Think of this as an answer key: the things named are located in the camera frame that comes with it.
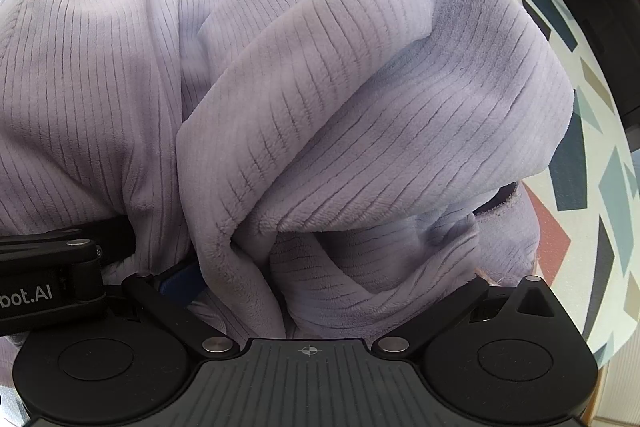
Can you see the lavender ribbed fleece garment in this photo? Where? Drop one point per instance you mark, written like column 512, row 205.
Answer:
column 337, row 165

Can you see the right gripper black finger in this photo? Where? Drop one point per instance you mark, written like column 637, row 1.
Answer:
column 183, row 287

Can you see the black bedside furniture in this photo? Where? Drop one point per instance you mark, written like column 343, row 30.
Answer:
column 612, row 31

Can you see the geometric patterned bed sheet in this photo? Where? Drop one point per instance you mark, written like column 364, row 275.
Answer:
column 587, row 201

